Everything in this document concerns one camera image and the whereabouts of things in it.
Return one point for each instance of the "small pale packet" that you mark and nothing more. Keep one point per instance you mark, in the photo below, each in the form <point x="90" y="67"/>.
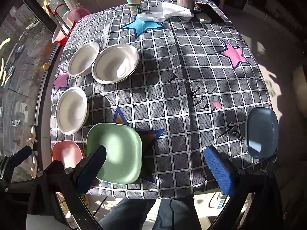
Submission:
<point x="203" y="18"/>

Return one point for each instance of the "pink bowl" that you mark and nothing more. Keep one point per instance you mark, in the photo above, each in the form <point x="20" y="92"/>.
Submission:
<point x="64" y="152"/>

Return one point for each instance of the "grey checked star tablecloth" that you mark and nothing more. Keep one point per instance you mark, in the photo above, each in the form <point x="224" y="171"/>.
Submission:
<point x="191" y="52"/>

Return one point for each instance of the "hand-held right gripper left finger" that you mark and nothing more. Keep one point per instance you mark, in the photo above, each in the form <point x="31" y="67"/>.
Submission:
<point x="92" y="172"/>

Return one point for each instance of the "green square plate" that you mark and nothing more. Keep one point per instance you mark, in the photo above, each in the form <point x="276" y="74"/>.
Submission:
<point x="120" y="153"/>

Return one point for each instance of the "person's legs in jeans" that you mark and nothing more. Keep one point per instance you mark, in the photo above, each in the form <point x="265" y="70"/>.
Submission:
<point x="134" y="215"/>

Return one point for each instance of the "pink plastic basin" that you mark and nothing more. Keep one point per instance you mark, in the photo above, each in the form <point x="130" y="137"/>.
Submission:
<point x="74" y="16"/>

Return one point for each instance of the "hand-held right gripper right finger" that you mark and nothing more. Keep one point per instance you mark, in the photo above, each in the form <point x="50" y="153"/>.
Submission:
<point x="219" y="170"/>

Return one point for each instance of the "yellow window knob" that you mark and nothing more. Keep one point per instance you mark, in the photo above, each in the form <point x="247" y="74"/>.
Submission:
<point x="45" y="66"/>

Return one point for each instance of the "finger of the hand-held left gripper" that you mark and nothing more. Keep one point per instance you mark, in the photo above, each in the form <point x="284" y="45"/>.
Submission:
<point x="21" y="153"/>

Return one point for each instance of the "green-capped bottle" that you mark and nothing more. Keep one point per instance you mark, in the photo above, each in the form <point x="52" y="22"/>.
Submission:
<point x="134" y="3"/>

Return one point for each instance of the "large white round plate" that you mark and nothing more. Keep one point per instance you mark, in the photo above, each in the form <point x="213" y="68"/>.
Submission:
<point x="116" y="63"/>

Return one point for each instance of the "metal stick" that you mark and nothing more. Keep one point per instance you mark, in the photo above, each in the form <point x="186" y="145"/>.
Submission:
<point x="57" y="20"/>

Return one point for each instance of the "small white round plate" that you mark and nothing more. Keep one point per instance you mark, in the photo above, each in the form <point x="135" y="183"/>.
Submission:
<point x="84" y="58"/>
<point x="72" y="110"/>

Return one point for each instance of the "white towel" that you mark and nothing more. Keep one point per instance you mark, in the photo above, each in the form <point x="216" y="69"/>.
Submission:
<point x="168" y="10"/>

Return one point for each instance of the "black phone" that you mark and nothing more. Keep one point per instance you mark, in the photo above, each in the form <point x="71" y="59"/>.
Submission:
<point x="211" y="10"/>

